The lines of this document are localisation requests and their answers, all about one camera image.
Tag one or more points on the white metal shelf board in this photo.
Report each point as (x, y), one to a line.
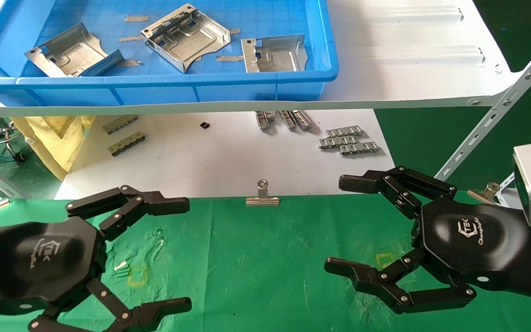
(408, 69)

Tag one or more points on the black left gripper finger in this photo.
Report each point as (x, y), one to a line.
(164, 310)
(164, 206)

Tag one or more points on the grey connector strip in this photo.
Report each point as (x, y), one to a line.
(120, 124)
(127, 143)

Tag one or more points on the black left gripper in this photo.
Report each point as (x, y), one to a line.
(26, 263)

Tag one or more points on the stamped metal bracket part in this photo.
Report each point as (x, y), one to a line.
(187, 39)
(72, 53)
(279, 57)

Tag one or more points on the silver metal rail piece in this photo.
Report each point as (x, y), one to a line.
(303, 120)
(287, 119)
(264, 119)

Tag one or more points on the yellow cloth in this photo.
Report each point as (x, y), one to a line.
(53, 138)

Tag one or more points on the beige tape strip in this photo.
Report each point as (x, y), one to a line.
(132, 38)
(136, 18)
(132, 63)
(229, 58)
(235, 31)

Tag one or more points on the blue plastic bin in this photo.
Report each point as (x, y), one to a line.
(155, 92)

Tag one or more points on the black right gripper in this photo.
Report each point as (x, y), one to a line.
(473, 240)

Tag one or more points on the white paper sheet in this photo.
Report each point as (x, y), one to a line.
(210, 161)

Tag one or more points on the silver metal link strip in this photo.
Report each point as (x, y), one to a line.
(344, 132)
(337, 141)
(359, 148)

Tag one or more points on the grey slotted angle bar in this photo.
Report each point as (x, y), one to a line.
(11, 191)

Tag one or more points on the green cloth mat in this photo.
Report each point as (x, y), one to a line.
(270, 258)

